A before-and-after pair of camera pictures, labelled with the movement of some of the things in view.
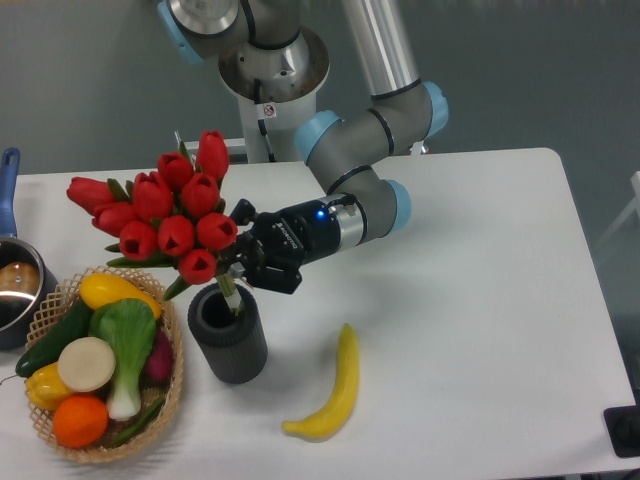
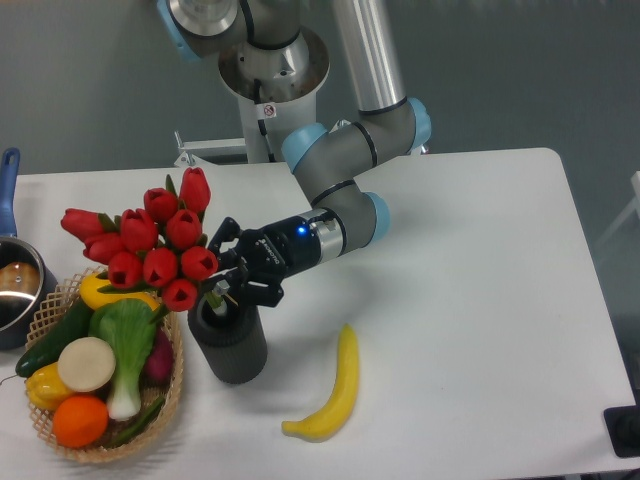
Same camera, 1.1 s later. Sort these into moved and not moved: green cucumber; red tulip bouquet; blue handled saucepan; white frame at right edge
Moved: red tulip bouquet
Not moved: blue handled saucepan; green cucumber; white frame at right edge
